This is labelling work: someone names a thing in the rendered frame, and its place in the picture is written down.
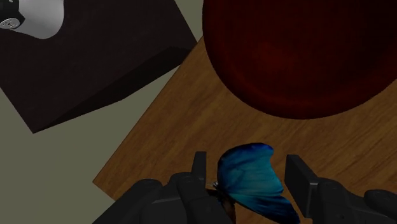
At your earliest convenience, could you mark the wooden table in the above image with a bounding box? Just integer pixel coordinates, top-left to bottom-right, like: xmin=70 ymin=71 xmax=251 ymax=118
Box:
xmin=92 ymin=36 xmax=397 ymax=224

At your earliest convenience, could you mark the dark robot stand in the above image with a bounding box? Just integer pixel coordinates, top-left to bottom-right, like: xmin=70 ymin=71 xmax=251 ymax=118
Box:
xmin=0 ymin=0 xmax=198 ymax=134

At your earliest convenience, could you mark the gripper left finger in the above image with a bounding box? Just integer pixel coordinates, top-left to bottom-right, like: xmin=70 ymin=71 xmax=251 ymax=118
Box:
xmin=92 ymin=151 xmax=234 ymax=224

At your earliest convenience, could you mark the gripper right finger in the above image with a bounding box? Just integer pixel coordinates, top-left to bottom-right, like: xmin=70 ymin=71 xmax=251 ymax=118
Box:
xmin=284 ymin=154 xmax=397 ymax=224

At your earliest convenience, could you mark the dark red round bowl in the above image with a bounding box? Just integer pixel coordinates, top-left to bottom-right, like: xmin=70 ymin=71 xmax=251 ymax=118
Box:
xmin=202 ymin=0 xmax=397 ymax=120

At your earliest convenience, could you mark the blue butterfly figure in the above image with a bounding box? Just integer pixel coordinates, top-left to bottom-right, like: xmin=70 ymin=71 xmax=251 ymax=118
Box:
xmin=212 ymin=143 xmax=301 ymax=224

